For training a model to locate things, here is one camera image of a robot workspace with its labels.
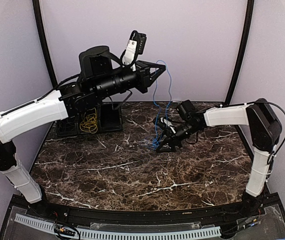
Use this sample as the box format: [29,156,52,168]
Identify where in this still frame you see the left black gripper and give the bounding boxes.
[94,59,167,99]

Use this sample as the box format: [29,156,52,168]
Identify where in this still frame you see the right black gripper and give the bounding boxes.
[155,120,200,153]

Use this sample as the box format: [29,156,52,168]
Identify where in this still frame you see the blue cable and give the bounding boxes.
[146,59,173,151]

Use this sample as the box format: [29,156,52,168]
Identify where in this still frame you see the yellow cable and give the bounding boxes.
[79,112,99,135]

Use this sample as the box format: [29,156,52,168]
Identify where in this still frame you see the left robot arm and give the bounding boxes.
[0,45,166,218]

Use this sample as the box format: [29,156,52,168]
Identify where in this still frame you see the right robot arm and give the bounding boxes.
[154,98,285,198]

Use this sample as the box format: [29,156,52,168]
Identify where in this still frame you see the black three-compartment tray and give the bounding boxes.
[55,102,123,138]

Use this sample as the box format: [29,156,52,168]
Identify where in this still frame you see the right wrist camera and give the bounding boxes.
[153,117,176,134]

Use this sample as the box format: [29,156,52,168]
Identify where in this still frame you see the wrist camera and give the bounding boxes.
[153,117,176,134]
[120,30,147,71]

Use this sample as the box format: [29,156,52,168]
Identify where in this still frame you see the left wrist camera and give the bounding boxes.
[120,30,147,71]

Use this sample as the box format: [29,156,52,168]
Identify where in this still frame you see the black front rail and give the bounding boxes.
[26,201,258,226]

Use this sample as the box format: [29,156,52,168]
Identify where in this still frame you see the right black frame post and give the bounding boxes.
[224,0,255,105]

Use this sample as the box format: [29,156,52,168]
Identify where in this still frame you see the black frame post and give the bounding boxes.
[32,0,58,87]
[224,0,255,105]

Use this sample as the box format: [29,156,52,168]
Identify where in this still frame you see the white slotted cable duct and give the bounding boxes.
[14,213,221,240]

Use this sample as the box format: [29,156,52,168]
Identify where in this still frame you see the left black frame post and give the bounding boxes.
[32,0,58,87]

